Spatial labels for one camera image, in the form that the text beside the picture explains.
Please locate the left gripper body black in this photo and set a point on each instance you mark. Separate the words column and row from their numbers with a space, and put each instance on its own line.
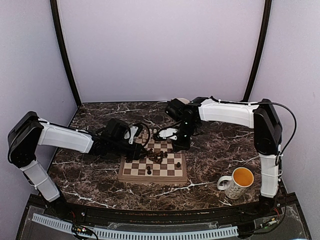
column 116, row 148

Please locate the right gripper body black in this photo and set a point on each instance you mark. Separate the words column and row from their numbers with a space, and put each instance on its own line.
column 188, row 129

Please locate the wooden chess board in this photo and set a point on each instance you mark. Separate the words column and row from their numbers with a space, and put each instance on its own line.
column 166, row 173

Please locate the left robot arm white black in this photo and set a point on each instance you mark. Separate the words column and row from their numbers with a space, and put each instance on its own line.
column 33, row 132

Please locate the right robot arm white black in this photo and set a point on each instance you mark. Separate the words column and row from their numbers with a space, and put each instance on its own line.
column 261, row 117

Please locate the white chess pieces row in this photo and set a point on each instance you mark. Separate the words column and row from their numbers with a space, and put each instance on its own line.
column 146, row 137

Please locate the pile of dark chess pieces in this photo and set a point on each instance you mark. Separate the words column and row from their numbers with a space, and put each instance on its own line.
column 156, row 157

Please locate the seashell pattern mug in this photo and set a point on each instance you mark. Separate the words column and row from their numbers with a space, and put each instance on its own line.
column 184, row 100

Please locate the white mug yellow inside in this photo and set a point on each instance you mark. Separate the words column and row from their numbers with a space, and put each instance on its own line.
column 235, row 185

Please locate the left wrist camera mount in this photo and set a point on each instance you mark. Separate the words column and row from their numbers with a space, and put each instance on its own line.
column 134, row 131

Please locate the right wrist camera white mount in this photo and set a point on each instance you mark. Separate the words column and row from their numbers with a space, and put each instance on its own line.
column 165, row 134

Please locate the white cable duct strip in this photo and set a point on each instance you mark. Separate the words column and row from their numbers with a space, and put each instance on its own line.
column 135, row 232

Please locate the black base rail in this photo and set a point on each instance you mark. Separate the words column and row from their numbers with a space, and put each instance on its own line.
column 91, row 212

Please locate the right black frame post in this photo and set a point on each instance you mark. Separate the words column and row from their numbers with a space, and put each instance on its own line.
column 259, row 49

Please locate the black frame post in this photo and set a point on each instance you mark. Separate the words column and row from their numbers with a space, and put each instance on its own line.
column 259, row 49
column 63, row 51

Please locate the left black frame post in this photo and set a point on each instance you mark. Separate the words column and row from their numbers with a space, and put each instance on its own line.
column 63, row 51

